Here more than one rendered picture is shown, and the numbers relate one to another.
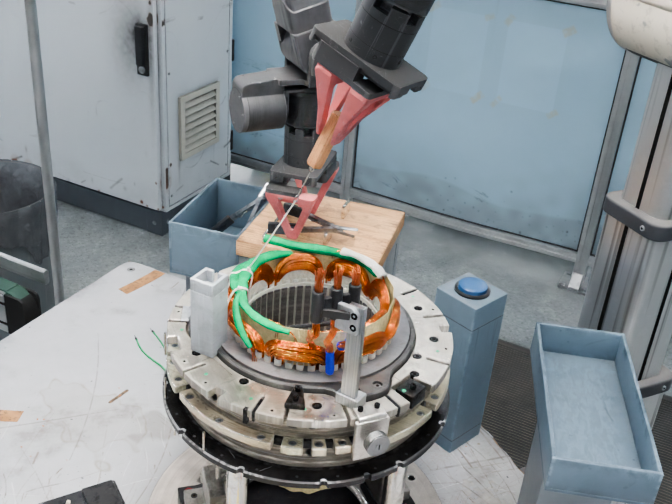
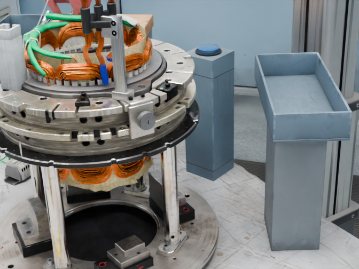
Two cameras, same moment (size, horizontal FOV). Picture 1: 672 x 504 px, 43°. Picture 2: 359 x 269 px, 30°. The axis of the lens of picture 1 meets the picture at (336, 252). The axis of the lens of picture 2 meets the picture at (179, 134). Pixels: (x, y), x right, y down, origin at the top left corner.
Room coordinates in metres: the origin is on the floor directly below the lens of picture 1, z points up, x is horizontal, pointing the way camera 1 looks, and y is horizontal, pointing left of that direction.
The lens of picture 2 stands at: (-0.18, -0.03, 1.45)
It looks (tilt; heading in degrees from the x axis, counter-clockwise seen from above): 26 degrees down; 355
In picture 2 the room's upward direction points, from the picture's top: 2 degrees counter-clockwise
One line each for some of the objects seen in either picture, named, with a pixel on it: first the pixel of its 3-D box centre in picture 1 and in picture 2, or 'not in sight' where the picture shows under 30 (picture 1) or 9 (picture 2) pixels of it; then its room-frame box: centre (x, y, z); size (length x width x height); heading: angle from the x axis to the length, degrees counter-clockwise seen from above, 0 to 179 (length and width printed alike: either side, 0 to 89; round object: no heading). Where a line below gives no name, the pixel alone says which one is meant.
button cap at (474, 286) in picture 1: (473, 285); (208, 48); (1.01, -0.19, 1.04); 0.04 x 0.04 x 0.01
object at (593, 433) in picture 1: (566, 483); (294, 160); (0.76, -0.30, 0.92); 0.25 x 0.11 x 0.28; 174
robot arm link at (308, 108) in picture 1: (302, 104); not in sight; (1.06, 0.06, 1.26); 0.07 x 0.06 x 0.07; 118
